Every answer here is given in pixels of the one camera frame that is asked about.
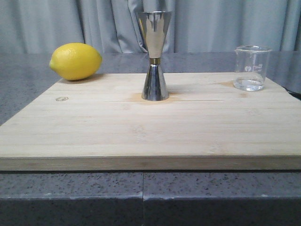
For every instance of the grey curtain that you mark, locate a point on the grey curtain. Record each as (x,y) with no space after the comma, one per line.
(40,26)

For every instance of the yellow lemon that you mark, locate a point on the yellow lemon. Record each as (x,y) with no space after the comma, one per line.
(75,61)

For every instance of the clear glass beaker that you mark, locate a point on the clear glass beaker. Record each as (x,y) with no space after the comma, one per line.
(251,67)

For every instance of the wooden cutting board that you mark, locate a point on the wooden cutting board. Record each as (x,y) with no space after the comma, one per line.
(102,123)

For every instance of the steel double jigger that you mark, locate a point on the steel double jigger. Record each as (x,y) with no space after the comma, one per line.
(153,27)

